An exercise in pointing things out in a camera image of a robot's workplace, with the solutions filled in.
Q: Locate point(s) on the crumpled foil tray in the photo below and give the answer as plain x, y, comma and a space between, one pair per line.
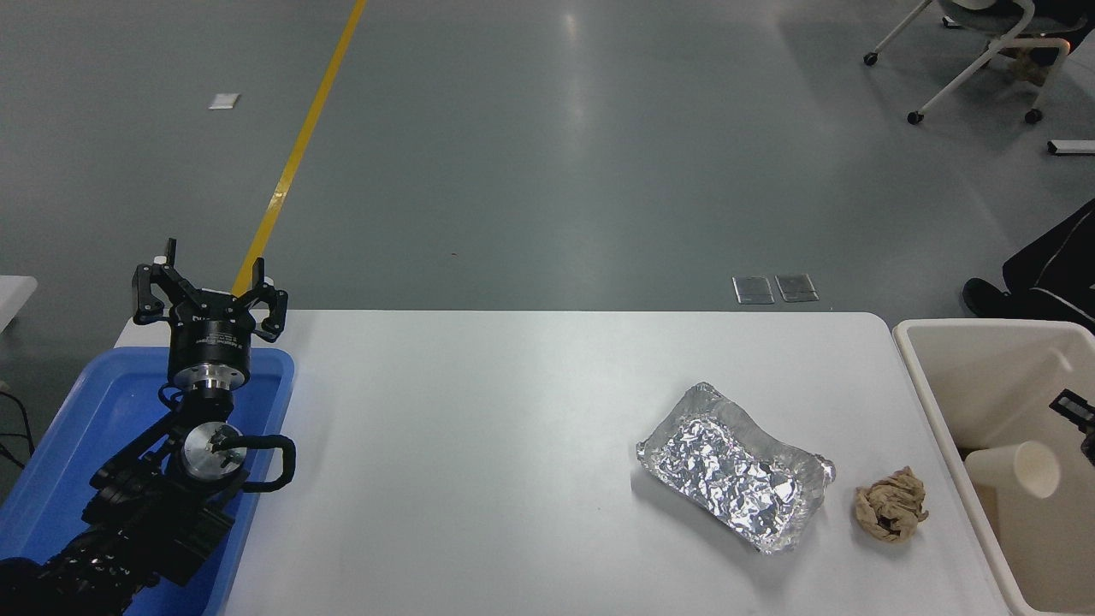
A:
727, 470

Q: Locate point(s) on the crumpled tan paper ball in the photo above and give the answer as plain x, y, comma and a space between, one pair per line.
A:
890, 505

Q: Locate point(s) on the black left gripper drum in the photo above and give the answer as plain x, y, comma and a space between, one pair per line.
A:
210, 338

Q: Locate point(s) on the white side table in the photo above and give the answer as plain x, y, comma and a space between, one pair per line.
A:
13, 299

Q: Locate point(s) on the white paper cup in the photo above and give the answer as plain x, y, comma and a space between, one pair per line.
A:
1009, 470

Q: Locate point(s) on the blue plastic tray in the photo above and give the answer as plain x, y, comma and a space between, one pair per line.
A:
85, 411

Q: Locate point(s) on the silver floor plate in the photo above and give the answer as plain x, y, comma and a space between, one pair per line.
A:
796, 287
754, 289

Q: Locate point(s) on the large pale plastic bin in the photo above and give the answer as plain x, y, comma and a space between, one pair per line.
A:
967, 376

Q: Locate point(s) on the white flat bar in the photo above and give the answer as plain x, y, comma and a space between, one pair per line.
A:
1074, 147

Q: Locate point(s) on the white wheeled chair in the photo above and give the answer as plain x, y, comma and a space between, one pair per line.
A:
984, 51

